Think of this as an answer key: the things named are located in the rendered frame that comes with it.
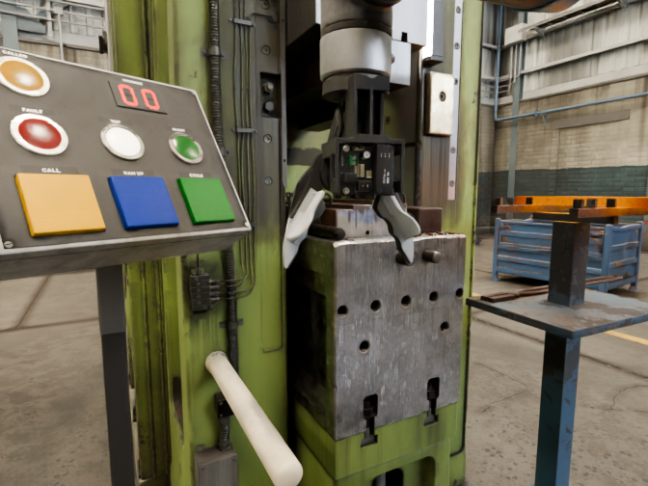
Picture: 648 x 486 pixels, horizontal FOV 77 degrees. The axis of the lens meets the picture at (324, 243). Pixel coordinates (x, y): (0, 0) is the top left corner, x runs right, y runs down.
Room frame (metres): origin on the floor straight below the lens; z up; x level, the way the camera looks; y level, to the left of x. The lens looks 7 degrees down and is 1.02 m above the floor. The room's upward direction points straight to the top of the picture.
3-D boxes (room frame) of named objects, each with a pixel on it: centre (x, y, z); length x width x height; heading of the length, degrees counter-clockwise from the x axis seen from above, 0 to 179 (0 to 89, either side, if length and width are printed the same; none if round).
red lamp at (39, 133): (0.50, 0.34, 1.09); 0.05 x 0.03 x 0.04; 118
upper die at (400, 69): (1.15, -0.02, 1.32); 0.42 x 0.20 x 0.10; 28
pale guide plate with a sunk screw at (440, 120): (1.23, -0.33, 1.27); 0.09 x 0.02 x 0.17; 118
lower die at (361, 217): (1.15, -0.02, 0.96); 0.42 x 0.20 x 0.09; 28
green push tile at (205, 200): (0.63, 0.18, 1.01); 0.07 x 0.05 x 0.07; 143
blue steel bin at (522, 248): (4.39, -2.58, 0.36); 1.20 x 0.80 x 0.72; 34
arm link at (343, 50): (0.45, -0.04, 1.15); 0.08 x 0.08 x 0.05
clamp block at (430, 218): (1.10, -0.25, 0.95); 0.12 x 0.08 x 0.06; 28
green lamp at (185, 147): (0.66, 0.22, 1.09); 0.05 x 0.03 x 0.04; 118
